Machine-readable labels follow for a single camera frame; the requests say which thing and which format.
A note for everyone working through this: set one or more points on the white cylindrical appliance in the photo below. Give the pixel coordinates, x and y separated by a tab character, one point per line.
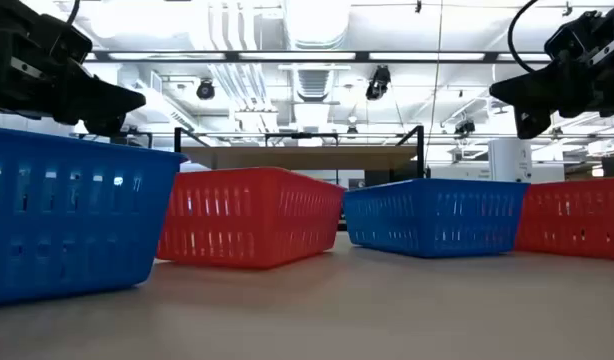
509	160

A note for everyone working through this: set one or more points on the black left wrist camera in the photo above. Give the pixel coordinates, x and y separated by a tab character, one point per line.
72	42

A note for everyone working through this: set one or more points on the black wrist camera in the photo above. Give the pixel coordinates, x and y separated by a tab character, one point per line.
567	42
72	42

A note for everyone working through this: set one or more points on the blue plastic slotted basket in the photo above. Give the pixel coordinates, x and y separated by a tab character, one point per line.
437	220
62	225

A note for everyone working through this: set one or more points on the white ceiling air duct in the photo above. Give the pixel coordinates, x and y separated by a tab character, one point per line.
314	25

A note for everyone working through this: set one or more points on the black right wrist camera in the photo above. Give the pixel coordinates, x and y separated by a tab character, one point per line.
567	42

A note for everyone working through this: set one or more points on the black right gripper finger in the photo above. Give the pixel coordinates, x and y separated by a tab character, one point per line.
532	121
542	90

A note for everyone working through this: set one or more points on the wooden shelf with black frame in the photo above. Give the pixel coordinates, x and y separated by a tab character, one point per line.
297	157

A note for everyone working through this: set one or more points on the red plastic slotted basket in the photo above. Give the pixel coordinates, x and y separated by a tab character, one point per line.
577	220
247	225

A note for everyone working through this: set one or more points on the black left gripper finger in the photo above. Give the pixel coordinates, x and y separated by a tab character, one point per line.
106	126
97	100

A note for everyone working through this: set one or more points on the black ceiling-mounted camera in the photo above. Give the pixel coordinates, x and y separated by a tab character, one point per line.
465	127
378	84
205	91

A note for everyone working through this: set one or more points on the black overhead frame bar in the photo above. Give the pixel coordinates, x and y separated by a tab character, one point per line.
362	56

